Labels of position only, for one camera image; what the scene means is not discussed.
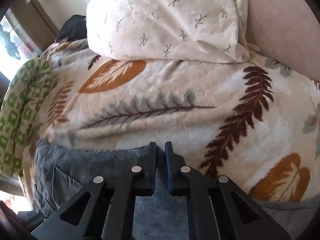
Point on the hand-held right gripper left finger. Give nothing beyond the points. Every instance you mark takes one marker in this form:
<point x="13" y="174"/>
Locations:
<point x="151" y="163"/>

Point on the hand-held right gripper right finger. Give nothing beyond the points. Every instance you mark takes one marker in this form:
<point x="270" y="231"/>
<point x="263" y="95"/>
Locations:
<point x="169" y="166"/>

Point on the grey-blue denim pants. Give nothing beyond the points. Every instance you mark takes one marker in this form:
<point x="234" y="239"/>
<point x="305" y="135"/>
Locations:
<point x="75" y="166"/>

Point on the leaf print fleece blanket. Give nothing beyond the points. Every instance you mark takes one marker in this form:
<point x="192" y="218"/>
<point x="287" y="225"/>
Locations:
<point x="175" y="100"/>

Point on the green patterned quilt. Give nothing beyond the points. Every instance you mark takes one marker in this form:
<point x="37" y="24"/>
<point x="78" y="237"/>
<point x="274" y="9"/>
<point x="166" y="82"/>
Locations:
<point x="22" y="100"/>

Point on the white sprig print pillow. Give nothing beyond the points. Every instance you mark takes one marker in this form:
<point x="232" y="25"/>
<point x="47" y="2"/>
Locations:
<point x="162" y="20"/>

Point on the black cloth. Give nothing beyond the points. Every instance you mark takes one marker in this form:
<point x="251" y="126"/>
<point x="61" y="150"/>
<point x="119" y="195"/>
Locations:
<point x="72" y="28"/>

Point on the pink padded headboard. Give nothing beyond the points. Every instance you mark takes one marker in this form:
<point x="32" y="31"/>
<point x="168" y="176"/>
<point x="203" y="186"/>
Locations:
<point x="282" y="27"/>

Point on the stained glass window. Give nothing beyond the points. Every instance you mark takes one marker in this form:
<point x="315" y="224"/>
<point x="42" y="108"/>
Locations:
<point x="12" y="42"/>

